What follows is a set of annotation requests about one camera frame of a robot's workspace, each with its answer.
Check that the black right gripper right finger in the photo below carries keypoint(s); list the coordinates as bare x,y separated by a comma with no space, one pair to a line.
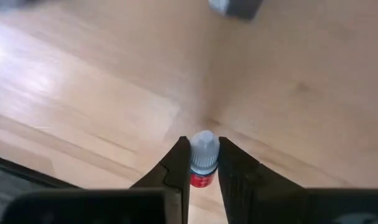
254,193

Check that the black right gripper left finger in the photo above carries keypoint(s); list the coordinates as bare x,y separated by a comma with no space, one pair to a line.
170,180

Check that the small red-label dropper bottle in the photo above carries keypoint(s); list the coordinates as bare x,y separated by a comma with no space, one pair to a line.
204,149

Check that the grey object at top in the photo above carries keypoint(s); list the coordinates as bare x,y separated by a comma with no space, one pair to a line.
241,9

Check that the black aluminium table frame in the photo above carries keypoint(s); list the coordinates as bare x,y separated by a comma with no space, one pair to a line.
26,174

